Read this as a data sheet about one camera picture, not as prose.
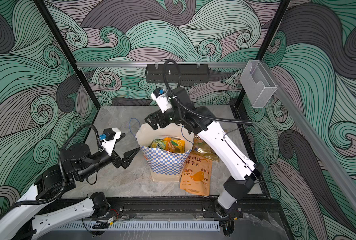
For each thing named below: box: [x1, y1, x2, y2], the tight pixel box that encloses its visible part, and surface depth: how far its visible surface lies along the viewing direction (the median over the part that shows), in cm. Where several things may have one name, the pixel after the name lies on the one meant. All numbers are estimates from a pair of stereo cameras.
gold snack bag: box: [192, 135, 219, 162], surface depth 89 cm
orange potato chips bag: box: [180, 153, 213, 196], surface depth 83 cm
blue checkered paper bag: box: [135, 123, 194, 182], surface depth 71 cm
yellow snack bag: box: [170, 139, 186, 154], surface depth 91 cm
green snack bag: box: [148, 138, 167, 150], surface depth 88 cm
